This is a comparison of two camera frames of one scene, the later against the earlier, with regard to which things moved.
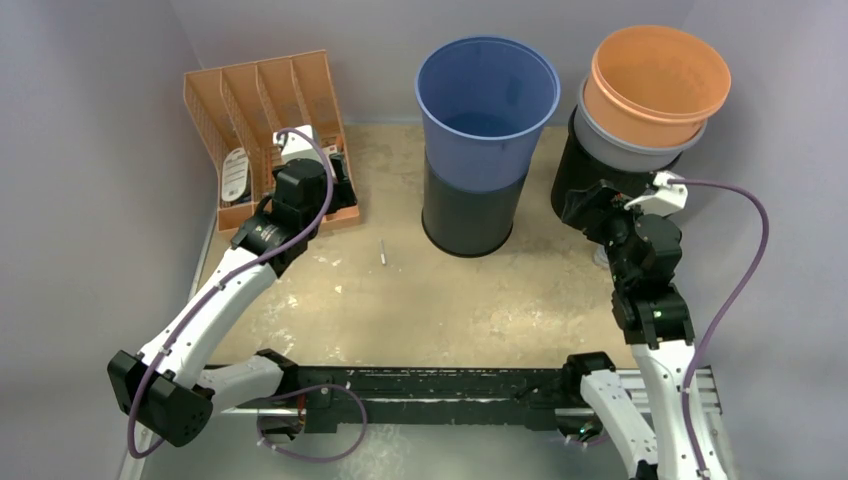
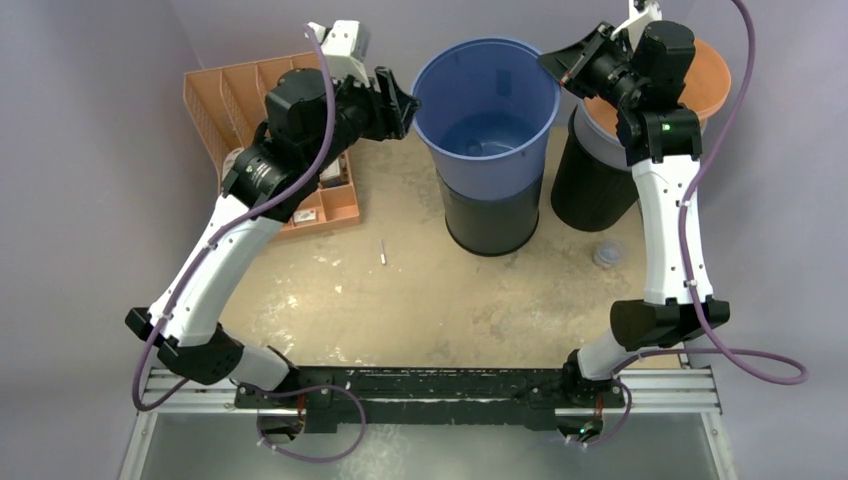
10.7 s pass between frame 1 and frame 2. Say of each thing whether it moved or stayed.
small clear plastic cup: stayed
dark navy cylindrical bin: moved
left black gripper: moved
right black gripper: moved
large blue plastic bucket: stayed
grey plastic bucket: stayed
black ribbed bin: stayed
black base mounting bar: stayed
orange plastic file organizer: stayed
